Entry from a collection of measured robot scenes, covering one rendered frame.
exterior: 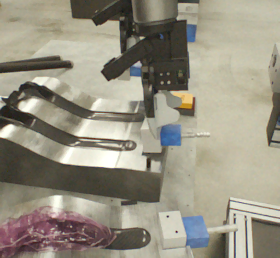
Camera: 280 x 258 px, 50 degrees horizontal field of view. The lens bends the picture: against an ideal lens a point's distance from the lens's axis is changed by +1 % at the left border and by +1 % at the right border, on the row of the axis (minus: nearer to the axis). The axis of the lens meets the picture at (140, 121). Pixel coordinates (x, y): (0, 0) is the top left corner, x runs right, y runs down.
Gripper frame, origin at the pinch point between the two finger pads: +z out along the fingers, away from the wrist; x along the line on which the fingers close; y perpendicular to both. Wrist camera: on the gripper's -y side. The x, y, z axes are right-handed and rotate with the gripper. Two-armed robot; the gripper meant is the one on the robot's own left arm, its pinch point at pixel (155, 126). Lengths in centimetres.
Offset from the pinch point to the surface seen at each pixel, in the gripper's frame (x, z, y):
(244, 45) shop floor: 323, 58, 55
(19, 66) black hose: 36, -5, -51
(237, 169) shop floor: 107, 85, 28
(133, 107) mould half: 15.8, 2.4, -8.1
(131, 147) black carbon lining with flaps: 0.3, 5.0, -5.6
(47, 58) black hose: 53, -3, -49
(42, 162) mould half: -6.5, 4.5, -22.6
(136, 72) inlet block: 26.4, -3.7, -8.6
